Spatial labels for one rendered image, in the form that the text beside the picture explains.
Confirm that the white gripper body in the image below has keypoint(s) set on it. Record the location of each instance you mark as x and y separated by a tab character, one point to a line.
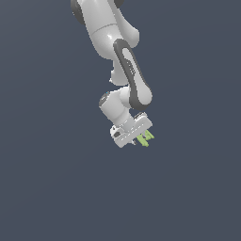
131	130

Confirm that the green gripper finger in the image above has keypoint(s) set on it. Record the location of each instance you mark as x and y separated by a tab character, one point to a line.
149	135
142	140

